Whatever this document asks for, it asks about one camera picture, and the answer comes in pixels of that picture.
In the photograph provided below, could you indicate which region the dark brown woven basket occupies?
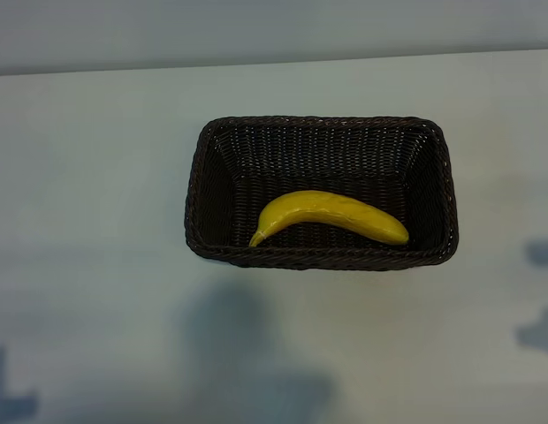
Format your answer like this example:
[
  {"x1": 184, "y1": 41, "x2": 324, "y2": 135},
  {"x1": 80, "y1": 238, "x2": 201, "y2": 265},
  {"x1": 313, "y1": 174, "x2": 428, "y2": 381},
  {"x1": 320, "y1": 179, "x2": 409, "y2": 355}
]
[{"x1": 184, "y1": 115, "x2": 460, "y2": 271}]

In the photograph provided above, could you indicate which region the yellow banana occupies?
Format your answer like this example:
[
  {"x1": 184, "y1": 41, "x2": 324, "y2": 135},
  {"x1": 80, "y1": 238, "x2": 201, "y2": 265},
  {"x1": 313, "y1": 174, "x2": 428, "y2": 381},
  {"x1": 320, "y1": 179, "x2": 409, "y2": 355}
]
[{"x1": 248, "y1": 189, "x2": 410, "y2": 248}]

